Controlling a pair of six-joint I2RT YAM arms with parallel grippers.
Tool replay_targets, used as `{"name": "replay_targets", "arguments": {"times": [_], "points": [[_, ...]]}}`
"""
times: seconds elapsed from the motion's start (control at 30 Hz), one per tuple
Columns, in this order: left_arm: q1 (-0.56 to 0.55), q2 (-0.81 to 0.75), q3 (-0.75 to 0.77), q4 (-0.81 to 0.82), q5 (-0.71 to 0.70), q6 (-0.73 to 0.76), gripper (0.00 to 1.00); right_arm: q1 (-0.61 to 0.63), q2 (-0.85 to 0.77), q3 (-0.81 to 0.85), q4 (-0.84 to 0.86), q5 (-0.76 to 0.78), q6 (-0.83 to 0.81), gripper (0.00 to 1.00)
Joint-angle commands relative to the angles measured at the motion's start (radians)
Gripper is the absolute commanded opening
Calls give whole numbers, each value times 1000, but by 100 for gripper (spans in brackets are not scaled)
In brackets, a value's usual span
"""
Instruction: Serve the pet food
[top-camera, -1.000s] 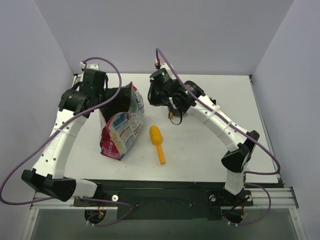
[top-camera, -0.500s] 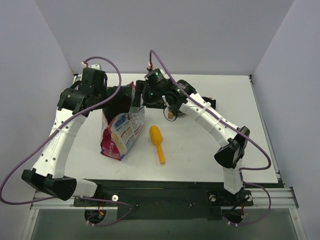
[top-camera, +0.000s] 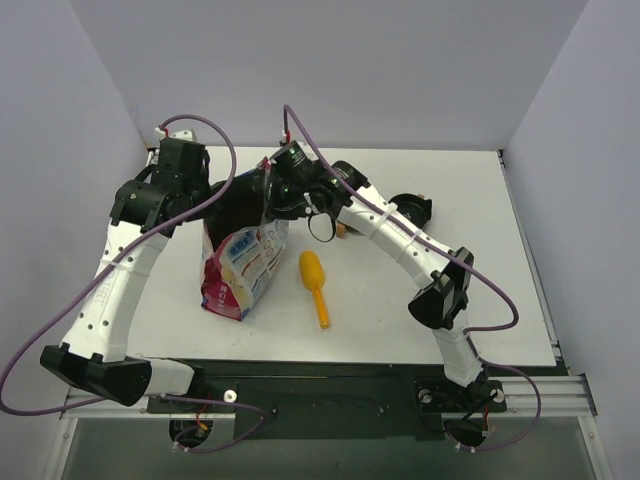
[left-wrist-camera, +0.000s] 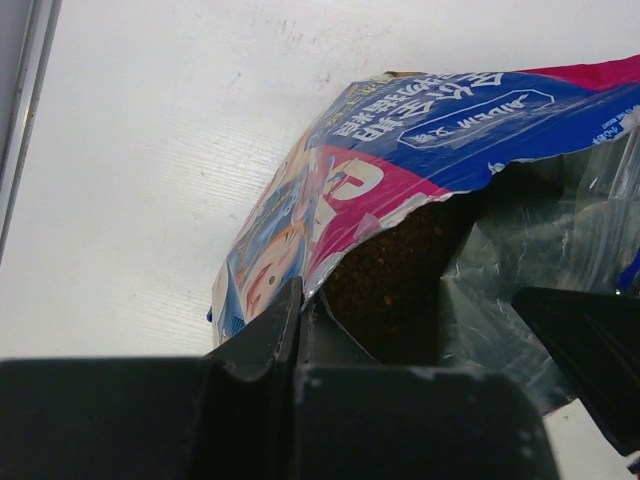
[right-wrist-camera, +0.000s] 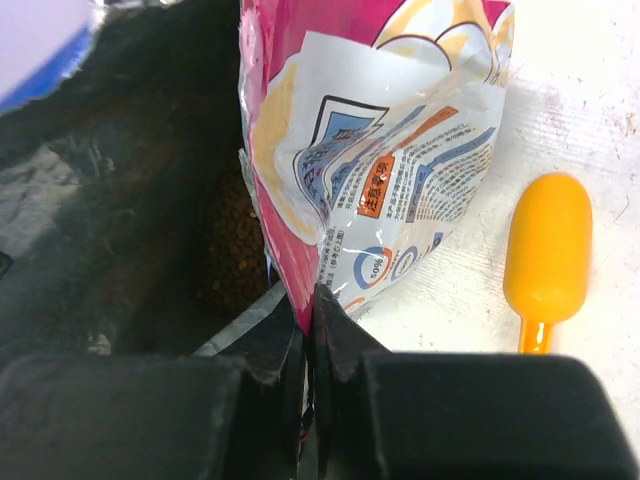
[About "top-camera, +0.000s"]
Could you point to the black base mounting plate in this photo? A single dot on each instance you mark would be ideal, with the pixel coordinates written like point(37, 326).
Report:
point(336, 401)

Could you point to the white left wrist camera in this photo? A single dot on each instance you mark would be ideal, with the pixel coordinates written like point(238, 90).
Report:
point(185, 134)

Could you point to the pet food bag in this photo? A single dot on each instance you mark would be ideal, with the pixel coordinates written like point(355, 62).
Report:
point(237, 271)

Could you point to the black paw cat bowl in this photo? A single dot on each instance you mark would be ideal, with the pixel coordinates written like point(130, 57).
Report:
point(416, 208)

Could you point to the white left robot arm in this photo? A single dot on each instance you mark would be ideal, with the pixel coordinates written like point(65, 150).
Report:
point(173, 188)

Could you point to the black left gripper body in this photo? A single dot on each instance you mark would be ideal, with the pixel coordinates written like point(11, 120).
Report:
point(232, 201)

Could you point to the black fish cat bowl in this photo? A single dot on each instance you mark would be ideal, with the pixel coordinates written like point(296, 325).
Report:
point(343, 231)

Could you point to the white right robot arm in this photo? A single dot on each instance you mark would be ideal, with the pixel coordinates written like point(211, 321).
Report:
point(346, 195)

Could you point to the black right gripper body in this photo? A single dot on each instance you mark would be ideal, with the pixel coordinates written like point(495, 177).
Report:
point(282, 201)

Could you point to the yellow plastic scoop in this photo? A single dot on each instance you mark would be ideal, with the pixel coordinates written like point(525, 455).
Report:
point(313, 279)

